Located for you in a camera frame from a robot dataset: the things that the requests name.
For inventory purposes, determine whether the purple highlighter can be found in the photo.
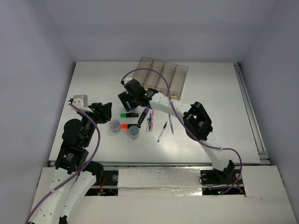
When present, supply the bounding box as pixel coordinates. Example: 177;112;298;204
137;108;149;124

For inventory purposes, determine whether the orange highlighter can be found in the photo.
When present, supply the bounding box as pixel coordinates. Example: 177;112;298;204
121;124;141;129

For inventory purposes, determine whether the clear drawer bin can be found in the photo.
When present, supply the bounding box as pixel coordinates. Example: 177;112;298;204
132;56;153;86
170;65;188;100
156;62;176;96
143;59;165;91

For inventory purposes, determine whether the pink gel pen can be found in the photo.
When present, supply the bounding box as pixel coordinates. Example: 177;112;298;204
150;110;155;133

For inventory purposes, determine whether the blue capped pen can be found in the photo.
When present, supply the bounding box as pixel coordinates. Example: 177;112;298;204
145;118;150;133

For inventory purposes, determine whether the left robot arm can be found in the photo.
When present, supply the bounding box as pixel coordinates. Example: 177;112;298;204
26;98;112;224

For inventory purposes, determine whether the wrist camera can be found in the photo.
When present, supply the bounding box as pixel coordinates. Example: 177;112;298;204
121;77;132;85
68;95;90;111

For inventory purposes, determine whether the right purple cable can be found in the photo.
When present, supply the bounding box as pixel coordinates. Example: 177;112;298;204
121;68;242;194

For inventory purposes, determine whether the paperclip jar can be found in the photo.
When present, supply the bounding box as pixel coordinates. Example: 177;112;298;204
128;126;140;140
109;119;121;133

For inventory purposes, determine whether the grey blue pen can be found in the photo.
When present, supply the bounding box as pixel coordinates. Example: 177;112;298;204
168;114;174;135

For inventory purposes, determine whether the right aluminium rail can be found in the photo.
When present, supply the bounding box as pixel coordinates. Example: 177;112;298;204
234;63;271;165

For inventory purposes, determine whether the green highlighter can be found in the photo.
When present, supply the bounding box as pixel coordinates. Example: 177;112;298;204
120;113;139;118

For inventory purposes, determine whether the foil covered front board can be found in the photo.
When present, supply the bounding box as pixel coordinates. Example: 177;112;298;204
117;168;202;196

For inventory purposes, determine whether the blue ballpoint pen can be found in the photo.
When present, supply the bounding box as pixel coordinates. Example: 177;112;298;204
157;121;168;142

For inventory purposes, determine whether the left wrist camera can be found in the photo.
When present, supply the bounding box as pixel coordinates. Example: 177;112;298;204
68;95;90;111

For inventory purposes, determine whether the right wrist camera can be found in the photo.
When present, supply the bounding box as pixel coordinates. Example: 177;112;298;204
121;77;132;85

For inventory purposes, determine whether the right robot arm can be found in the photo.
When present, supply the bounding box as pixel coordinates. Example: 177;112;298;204
118;77;239;185

